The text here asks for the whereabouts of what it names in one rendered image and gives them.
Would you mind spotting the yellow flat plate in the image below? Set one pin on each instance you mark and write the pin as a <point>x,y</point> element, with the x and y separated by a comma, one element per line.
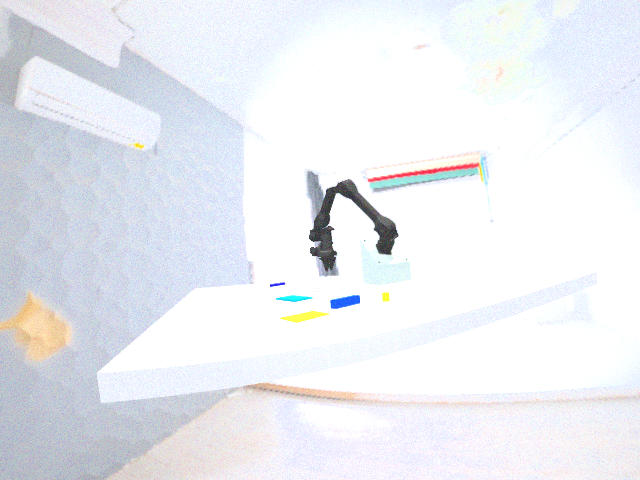
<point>304,316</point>

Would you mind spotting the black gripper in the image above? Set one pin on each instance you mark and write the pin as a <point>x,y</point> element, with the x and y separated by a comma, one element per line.
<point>327,254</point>

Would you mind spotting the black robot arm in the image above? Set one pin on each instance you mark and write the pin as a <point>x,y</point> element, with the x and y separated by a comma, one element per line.
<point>384,226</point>

